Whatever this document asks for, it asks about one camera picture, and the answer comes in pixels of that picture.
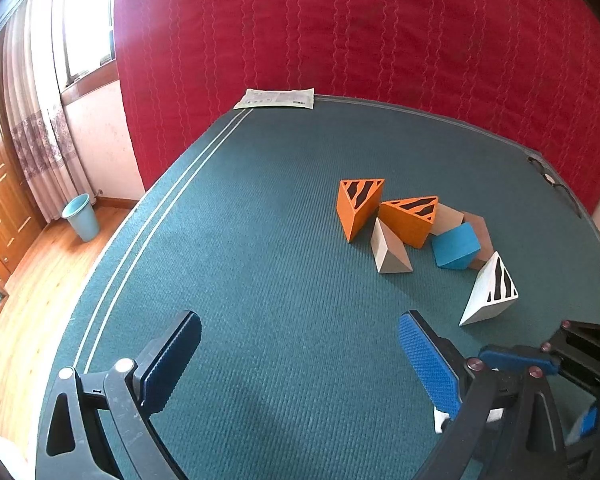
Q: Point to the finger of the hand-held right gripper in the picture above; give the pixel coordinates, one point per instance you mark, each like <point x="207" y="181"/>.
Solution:
<point x="520" y="357"/>
<point x="587" y="420"/>

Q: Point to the plain wooden triangular block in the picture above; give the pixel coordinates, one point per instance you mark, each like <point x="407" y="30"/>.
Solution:
<point x="387" y="255"/>

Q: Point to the white striped triangular block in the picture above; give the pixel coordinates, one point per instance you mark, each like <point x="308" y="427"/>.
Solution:
<point x="480" y="305"/>

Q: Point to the beige wooden block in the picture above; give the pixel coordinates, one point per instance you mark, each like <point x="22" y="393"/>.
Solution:
<point x="447" y="220"/>

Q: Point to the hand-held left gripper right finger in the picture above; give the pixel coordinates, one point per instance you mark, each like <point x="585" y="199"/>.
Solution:
<point x="430" y="360"/>

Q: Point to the window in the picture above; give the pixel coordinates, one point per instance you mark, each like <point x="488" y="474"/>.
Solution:
<point x="85" y="35"/>

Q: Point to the green mat with white stripes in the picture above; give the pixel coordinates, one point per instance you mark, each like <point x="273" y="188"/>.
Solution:
<point x="280" y="260"/>

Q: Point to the low orange striped triangular block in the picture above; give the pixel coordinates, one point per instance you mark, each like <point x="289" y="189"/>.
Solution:
<point x="405" y="227"/>

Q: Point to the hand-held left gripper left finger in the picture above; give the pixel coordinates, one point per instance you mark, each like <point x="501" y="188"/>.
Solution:
<point x="172" y="355"/>

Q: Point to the patterned beige curtain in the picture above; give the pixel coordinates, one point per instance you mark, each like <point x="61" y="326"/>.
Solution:
<point x="35" y="125"/>

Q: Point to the wooden door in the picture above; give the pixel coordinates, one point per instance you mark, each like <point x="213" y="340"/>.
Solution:
<point x="0" y="185"/>

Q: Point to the brown wooden block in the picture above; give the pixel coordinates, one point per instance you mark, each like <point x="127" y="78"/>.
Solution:
<point x="480" y="232"/>

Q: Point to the tall orange striped triangular block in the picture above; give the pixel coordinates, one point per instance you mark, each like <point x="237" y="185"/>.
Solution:
<point x="355" y="215"/>

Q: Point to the white printed paper sheet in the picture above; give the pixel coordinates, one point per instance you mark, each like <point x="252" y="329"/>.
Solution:
<point x="275" y="99"/>

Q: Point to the red quilted mattress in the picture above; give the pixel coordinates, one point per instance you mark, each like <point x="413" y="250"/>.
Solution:
<point x="355" y="35"/>

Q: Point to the light blue waste bin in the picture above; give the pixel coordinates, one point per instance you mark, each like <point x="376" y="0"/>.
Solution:
<point x="82" y="220"/>

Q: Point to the blue wooden block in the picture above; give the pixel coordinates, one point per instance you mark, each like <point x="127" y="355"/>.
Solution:
<point x="455" y="250"/>

